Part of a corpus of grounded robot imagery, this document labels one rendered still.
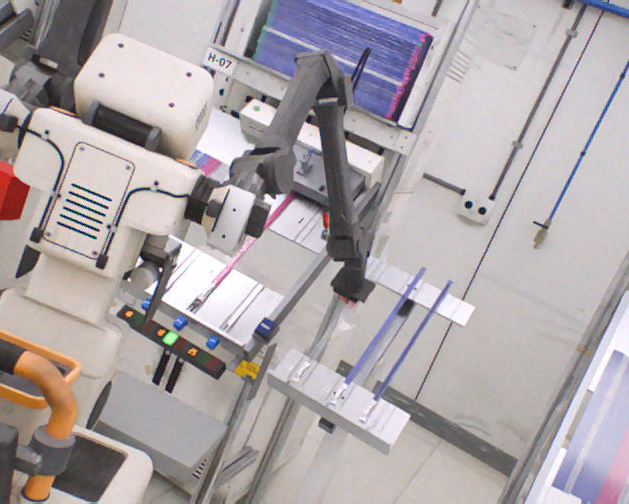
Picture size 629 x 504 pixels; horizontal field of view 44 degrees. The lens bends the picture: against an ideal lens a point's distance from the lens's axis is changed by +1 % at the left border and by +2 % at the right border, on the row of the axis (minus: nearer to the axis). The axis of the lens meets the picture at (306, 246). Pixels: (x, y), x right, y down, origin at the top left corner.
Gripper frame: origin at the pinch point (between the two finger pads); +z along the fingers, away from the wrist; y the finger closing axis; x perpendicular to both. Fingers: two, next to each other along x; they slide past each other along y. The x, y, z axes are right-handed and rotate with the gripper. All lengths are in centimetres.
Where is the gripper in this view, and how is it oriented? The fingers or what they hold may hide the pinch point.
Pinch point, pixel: (350, 302)
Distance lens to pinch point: 205.3
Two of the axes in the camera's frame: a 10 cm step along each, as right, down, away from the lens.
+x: -5.3, 6.7, -5.2
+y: -8.5, -4.4, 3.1
